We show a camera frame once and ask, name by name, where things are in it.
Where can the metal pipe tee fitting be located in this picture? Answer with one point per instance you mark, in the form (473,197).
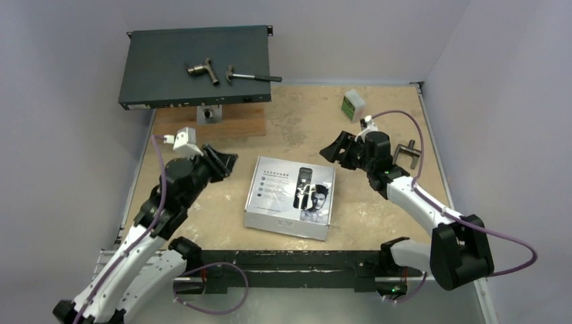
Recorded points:
(204,68)

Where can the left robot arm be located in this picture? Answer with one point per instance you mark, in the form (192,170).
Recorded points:
(128,281)

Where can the small claw hammer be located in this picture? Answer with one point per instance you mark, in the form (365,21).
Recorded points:
(230,75)

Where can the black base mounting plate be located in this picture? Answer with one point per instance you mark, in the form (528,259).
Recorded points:
(215,271)

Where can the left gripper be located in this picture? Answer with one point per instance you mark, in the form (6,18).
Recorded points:
(222,164)

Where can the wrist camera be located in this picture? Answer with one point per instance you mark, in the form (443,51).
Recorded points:
(184,143)
(367,125)

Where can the dark rack-mount equipment case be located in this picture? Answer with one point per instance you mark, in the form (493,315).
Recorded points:
(155,77)

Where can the white hair clipper kit box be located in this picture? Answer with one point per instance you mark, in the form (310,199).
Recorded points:
(291,198)

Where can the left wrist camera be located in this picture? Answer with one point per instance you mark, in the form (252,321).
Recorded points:
(184,143)

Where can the white foam block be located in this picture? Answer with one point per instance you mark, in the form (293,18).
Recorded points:
(353,106)

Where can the wooden board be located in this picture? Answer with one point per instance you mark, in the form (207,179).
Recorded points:
(227,121)

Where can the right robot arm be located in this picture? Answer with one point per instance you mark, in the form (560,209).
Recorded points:
(459,250)

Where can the metal clamp tool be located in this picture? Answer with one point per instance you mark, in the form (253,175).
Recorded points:
(409,150)

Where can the small metal bracket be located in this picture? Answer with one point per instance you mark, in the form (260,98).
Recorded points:
(209,114)

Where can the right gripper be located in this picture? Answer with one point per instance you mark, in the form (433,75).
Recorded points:
(349,150)

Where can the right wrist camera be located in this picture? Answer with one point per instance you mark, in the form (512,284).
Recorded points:
(367,125)

